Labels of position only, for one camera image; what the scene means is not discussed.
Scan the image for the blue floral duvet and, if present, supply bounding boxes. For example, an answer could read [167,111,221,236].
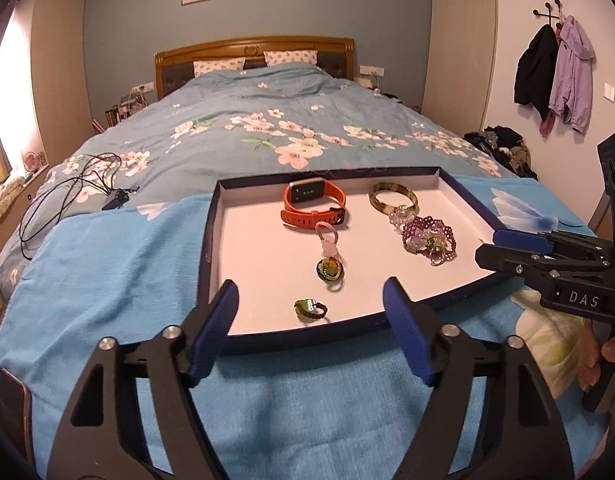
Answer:
[0,62,518,281]

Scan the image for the blue flower print blanket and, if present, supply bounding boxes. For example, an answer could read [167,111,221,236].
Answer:
[0,172,615,480]

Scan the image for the green yellow round pendant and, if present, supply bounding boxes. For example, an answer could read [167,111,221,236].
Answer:
[316,256,345,292]

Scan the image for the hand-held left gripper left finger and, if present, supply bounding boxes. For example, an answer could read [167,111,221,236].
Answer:
[46,279,240,480]

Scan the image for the green ring with black beads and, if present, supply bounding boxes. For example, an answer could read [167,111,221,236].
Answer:
[294,298,329,322]

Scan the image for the pink phone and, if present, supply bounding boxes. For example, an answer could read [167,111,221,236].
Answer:
[0,367,36,466]

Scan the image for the purple jacket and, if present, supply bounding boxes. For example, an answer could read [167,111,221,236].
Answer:
[540,15,595,136]

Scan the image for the pile of dark clothes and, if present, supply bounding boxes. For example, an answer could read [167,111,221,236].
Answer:
[462,126,538,181]

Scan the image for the pink braided bracelet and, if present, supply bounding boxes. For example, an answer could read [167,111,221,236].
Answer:
[315,220,341,258]

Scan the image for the purple bead bracelet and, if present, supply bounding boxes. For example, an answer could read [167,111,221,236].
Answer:
[401,215,459,267]

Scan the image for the clear flower bead bracelet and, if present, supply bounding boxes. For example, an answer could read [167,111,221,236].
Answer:
[387,204,418,235]

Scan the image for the black cables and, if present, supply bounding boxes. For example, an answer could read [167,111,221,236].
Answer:
[18,152,123,261]

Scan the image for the white tray with dark rim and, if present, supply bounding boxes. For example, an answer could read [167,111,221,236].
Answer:
[196,166,513,357]

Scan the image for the orange smartwatch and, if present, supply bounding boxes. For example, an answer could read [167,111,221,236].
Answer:
[280,178,348,228]

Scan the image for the wooden headboard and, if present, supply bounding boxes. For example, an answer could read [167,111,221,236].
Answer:
[154,36,357,101]

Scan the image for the cream knitted cushion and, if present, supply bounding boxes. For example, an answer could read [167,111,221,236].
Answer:
[0,177,26,231]

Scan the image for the tortoiseshell bangle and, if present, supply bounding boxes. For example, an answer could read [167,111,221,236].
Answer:
[369,181,419,215]

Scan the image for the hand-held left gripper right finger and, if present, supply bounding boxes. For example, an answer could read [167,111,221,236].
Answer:
[382,276,575,480]

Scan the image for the black jacket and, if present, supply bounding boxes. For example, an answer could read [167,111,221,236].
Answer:
[514,24,559,122]

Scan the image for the bedside clutter of bottles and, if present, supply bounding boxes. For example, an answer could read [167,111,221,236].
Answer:
[105,95,148,133]

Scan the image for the black power adapter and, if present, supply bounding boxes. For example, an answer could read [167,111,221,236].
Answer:
[102,186,141,212]

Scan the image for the black wall hook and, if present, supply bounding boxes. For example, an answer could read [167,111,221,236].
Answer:
[531,0,568,26]

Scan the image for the patterned white pillow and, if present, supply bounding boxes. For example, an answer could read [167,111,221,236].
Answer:
[192,57,247,78]
[264,50,319,67]

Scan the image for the beige wardrobe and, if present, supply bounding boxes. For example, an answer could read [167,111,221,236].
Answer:
[421,0,498,131]

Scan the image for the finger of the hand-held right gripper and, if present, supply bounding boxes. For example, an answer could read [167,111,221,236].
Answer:
[492,229,609,261]
[475,242,605,292]

